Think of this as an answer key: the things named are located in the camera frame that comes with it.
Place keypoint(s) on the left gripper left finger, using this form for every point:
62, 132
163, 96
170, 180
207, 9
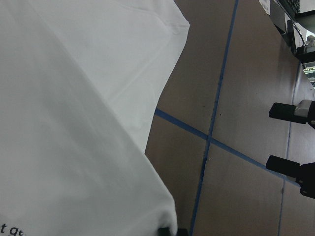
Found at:
164, 232

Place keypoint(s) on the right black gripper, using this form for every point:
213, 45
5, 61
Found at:
304, 174

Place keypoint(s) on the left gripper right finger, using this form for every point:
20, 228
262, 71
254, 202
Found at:
182, 232

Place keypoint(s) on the white long-sleeve printed shirt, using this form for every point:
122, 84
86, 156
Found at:
79, 84

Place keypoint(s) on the black white labelled box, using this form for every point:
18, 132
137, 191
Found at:
276, 14

